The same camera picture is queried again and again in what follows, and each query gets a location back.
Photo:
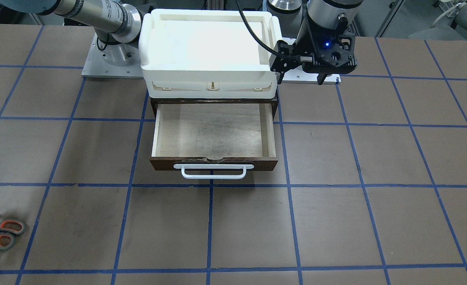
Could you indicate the white drawer handle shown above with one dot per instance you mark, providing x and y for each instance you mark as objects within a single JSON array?
[{"x": 186, "y": 167}]

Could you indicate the open wooden drawer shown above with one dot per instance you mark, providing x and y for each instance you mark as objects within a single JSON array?
[{"x": 214, "y": 133}]

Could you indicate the white plastic storage box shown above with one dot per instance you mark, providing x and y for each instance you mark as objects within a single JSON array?
[{"x": 203, "y": 54}]

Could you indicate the orange grey handled scissors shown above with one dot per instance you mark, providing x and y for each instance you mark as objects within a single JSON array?
[{"x": 8, "y": 230}]

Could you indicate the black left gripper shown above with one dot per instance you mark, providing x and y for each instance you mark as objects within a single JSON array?
[{"x": 305, "y": 46}]

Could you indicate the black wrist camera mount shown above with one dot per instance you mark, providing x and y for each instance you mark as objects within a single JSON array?
[{"x": 283, "y": 60}]

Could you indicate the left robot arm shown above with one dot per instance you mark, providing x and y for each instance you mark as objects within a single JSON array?
[{"x": 329, "y": 14}]

